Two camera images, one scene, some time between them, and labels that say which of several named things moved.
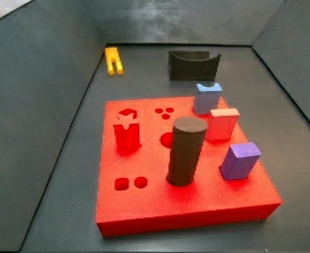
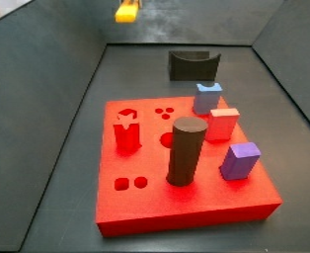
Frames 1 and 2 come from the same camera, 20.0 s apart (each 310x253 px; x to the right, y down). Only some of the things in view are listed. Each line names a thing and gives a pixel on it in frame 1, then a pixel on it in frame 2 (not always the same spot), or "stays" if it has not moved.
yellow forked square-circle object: x=112 y=55 to x=126 y=13
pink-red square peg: x=221 y=124 stays
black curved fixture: x=192 y=65 stays
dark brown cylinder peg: x=186 y=138 stays
